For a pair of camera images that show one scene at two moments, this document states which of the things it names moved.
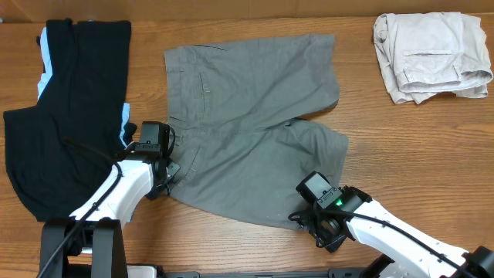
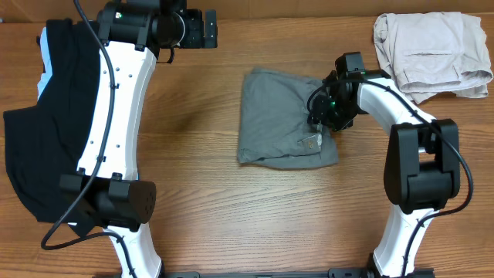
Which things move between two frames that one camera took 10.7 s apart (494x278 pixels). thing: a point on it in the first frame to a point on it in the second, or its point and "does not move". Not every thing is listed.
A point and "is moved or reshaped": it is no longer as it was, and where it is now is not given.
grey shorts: x=233 y=108 is moved or reshaped
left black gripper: x=173 y=167 to x=194 y=39
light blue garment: x=48 y=72 does not move
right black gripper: x=333 y=243 to x=319 y=114
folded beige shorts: x=424 y=54 does not move
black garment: x=56 y=150 does not move
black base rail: x=332 y=272 does not move
